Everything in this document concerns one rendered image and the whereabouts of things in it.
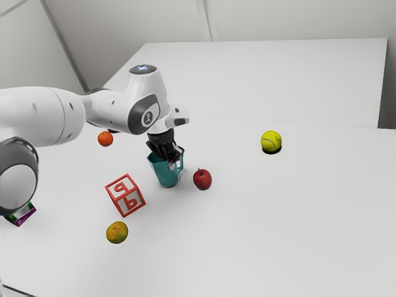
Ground yellow-green citrus fruit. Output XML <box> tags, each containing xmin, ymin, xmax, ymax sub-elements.
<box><xmin>106</xmin><ymin>221</ymin><xmax>129</xmax><ymax>244</ymax></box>

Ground orange fruit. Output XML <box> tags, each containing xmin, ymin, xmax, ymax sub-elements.
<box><xmin>97</xmin><ymin>131</ymin><xmax>114</xmax><ymax>147</ymax></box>

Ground yellow tennis ball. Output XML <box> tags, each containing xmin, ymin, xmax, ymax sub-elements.
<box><xmin>260</xmin><ymin>129</ymin><xmax>283</xmax><ymax>153</ymax></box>

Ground red apple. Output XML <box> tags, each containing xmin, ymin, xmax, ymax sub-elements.
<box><xmin>192</xmin><ymin>168</ymin><xmax>213</xmax><ymax>191</ymax></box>

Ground teal faceted mug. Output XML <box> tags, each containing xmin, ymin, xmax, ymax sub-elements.
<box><xmin>146</xmin><ymin>147</ymin><xmax>186</xmax><ymax>188</ymax></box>

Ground red letter block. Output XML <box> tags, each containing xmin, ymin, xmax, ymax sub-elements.
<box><xmin>104</xmin><ymin>173</ymin><xmax>147</xmax><ymax>218</ymax></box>

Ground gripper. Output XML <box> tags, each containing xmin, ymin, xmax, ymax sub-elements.
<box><xmin>145</xmin><ymin>129</ymin><xmax>186</xmax><ymax>171</ymax></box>

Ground purple green white box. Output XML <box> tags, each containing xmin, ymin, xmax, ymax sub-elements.
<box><xmin>4</xmin><ymin>200</ymin><xmax>37</xmax><ymax>228</ymax></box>

